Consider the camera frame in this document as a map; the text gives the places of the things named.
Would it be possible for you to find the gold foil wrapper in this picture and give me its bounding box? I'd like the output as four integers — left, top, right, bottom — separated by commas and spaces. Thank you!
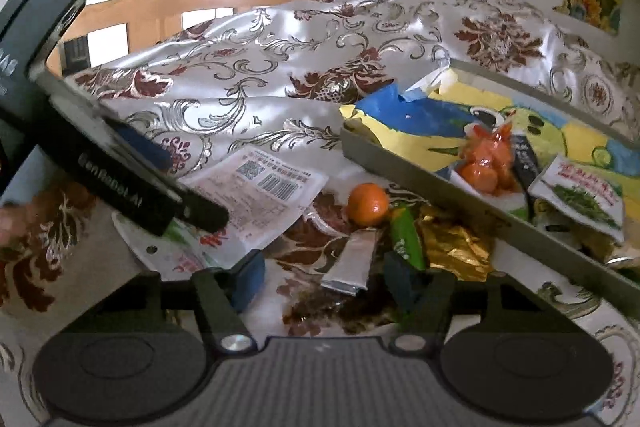
417, 204, 497, 284

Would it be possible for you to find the parrot painting sheet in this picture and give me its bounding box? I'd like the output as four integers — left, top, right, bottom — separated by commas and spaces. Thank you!
341, 84, 640, 233

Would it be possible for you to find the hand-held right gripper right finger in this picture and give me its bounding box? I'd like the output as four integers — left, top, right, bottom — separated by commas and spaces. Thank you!
385, 251, 567, 354

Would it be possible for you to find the clear bag of tangerines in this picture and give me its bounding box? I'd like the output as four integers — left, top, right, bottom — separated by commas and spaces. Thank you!
457, 122, 522, 198

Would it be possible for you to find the clear cracker packet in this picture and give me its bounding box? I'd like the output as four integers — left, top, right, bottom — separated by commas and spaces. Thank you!
599, 239, 640, 270

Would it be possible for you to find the silver stick packet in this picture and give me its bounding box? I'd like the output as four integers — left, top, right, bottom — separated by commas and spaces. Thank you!
320, 229, 379, 296

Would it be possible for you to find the narrow green snack packet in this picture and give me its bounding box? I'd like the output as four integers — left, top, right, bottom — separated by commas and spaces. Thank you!
388, 206, 429, 271

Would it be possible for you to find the loose tangerine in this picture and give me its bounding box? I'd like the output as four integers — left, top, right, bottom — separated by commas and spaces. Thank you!
346, 182, 390, 227

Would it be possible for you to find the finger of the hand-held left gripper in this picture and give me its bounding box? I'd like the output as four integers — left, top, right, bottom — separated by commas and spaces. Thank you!
172, 187, 231, 234
102, 117, 175, 176

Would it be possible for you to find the white barcode snack packet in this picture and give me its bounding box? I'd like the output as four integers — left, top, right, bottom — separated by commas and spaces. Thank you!
111, 144, 329, 284

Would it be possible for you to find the person's left hand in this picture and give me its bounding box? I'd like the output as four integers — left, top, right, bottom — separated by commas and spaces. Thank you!
0, 199, 37, 254

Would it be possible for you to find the green vegetable snack packet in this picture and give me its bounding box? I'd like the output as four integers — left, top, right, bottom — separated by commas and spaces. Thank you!
529, 154, 627, 241

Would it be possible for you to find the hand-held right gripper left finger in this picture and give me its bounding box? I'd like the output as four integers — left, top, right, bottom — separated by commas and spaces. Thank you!
67, 251, 267, 355

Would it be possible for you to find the grey tray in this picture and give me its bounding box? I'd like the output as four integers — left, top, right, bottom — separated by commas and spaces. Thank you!
340, 57, 640, 319

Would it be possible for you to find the dark blue snack packet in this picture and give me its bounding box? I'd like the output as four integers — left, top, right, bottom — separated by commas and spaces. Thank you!
510, 134, 544, 198

